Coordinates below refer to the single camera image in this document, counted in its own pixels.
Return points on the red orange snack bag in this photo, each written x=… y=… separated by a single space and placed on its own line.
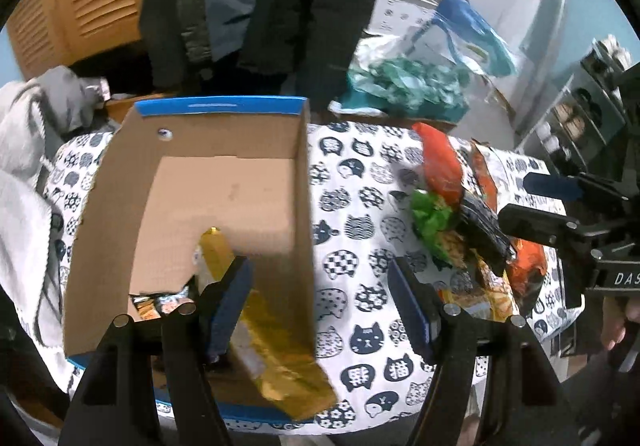
x=441 y=168

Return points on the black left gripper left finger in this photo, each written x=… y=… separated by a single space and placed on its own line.
x=192 y=336

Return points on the silver black snack pack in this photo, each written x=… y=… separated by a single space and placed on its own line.
x=479 y=226

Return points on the grey white clothes pile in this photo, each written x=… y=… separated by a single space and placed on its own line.
x=35 y=117

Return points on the shoe rack with shoes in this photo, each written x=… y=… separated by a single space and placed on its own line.
x=584 y=129

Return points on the white orange chip bag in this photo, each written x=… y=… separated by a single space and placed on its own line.
x=488 y=188

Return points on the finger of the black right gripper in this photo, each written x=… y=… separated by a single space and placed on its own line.
x=585 y=188
x=552 y=230

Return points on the hanging dark clothes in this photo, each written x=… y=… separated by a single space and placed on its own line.
x=301 y=47

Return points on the cat pattern tablecloth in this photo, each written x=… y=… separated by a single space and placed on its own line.
x=360 y=180

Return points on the green snack bag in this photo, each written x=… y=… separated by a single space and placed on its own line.
x=433 y=222

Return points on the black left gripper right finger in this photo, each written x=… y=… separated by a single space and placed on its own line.
x=449 y=340

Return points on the dark yellow snack bag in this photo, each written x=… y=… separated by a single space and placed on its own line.
x=154 y=306

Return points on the person's right hand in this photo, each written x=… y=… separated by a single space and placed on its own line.
x=615 y=318

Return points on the yellow chip pack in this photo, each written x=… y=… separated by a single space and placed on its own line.
x=480 y=292

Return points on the wooden louvered door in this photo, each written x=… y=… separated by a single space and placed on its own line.
x=47 y=33

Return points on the blue cardboard box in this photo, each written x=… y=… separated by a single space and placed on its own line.
x=174 y=170

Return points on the gold foil snack pack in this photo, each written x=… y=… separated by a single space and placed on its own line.
x=273 y=365

